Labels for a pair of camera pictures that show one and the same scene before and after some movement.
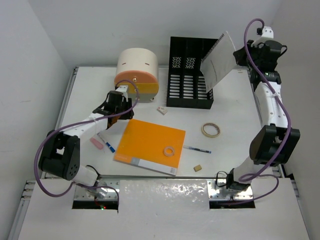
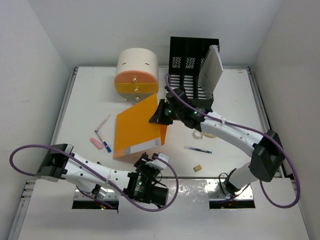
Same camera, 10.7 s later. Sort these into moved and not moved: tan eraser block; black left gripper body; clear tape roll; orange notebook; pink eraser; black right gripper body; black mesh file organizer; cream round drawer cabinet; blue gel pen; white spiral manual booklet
Moved: black right gripper body; orange notebook; white spiral manual booklet; clear tape roll; black left gripper body
Not moved: pink eraser; cream round drawer cabinet; black mesh file organizer; blue gel pen; tan eraser block
